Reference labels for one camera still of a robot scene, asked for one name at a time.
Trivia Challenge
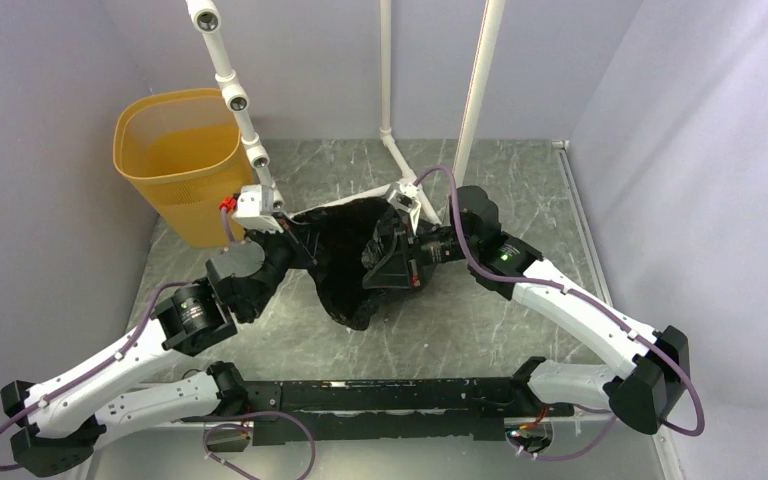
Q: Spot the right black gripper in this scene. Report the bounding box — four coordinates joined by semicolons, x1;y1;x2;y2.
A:
363;215;477;288

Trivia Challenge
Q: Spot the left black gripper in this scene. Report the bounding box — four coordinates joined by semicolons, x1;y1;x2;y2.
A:
245;211;323;319

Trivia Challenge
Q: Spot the black trash bag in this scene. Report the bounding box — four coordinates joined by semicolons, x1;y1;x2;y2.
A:
292;197;417;331

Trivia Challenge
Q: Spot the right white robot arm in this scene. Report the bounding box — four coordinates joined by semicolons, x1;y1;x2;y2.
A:
362;183;690;435

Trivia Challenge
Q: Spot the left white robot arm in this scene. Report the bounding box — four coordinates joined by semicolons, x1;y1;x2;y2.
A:
1;216;321;478

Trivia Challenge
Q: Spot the yellow plastic trash bin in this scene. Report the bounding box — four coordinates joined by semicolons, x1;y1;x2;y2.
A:
113;88;257;248

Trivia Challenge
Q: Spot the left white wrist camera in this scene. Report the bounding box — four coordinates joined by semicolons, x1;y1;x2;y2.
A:
219;184;283;239

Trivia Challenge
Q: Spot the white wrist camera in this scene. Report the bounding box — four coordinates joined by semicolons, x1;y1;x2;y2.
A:
385;180;422;232
219;184;283;239

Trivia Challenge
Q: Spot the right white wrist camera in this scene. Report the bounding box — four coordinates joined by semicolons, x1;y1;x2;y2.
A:
385;180;422;232

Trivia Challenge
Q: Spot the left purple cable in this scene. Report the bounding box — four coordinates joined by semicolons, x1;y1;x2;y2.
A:
0;206;318;480

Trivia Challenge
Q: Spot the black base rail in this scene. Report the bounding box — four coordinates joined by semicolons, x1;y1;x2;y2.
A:
214;377;574;446

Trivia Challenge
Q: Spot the white PVC pipe frame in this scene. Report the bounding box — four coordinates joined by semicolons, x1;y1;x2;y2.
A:
186;0;506;224

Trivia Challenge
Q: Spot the aluminium side rail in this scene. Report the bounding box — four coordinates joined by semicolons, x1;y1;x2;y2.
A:
552;140;685;480

